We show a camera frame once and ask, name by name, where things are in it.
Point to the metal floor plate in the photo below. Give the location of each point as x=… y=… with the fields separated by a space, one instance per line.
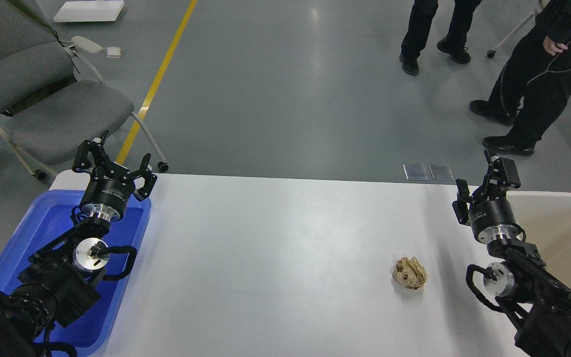
x=415 y=172
x=441 y=172

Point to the blue plastic bin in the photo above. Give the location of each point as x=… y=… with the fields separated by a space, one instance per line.
x=47 y=218

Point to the white flat box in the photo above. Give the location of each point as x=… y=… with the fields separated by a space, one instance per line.
x=89 y=11

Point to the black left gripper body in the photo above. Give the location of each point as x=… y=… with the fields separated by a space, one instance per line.
x=107 y=194

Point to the right metal floor plate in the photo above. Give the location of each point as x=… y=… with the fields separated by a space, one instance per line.
x=441 y=172

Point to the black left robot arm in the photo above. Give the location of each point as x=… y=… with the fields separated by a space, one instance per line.
x=60 y=284

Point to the beige plastic bin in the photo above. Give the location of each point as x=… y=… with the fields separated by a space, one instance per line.
x=546 y=218

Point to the small white floor device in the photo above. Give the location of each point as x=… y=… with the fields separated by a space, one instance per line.
x=113 y=52

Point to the brown paper ball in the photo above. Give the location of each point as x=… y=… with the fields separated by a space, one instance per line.
x=410 y=273

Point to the person in black near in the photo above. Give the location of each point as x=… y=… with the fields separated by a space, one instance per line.
x=534 y=86

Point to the left metal floor plate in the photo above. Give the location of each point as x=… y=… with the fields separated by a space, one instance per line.
x=415 y=172

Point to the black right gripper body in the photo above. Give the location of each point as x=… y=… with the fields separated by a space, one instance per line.
x=493 y=219

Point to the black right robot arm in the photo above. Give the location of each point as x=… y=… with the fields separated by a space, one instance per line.
x=517 y=284

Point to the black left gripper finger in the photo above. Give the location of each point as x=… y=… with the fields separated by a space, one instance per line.
x=92 y=159
x=149 y=178

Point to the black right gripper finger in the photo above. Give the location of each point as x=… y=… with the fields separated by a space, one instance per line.
x=501 y=176
x=461 y=204

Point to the grey office chair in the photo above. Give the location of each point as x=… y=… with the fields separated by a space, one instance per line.
x=45 y=111

